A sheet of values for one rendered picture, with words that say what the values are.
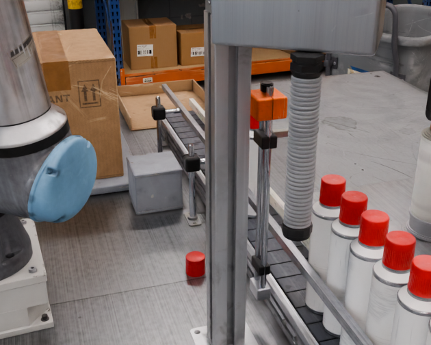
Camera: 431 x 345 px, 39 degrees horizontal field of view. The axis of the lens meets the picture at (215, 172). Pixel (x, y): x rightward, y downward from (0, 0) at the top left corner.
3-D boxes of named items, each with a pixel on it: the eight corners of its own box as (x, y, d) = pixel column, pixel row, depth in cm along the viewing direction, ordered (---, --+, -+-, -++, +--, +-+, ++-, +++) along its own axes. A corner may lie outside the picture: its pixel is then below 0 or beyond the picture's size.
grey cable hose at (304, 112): (317, 240, 69) (331, 56, 60) (288, 245, 68) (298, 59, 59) (304, 225, 72) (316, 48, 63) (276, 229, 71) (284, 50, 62)
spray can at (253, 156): (271, 215, 114) (276, 111, 105) (245, 220, 113) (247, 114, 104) (261, 203, 118) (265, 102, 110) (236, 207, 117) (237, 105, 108)
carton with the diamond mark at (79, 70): (124, 176, 137) (115, 57, 125) (11, 191, 130) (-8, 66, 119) (105, 129, 163) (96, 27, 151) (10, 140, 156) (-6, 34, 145)
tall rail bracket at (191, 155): (222, 218, 123) (222, 142, 116) (187, 224, 121) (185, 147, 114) (217, 211, 126) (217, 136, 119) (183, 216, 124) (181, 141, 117)
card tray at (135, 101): (221, 121, 174) (221, 108, 172) (131, 131, 167) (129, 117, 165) (193, 90, 200) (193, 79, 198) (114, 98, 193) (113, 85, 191)
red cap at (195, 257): (197, 263, 109) (196, 248, 107) (209, 272, 106) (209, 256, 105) (181, 270, 107) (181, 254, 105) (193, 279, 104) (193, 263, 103)
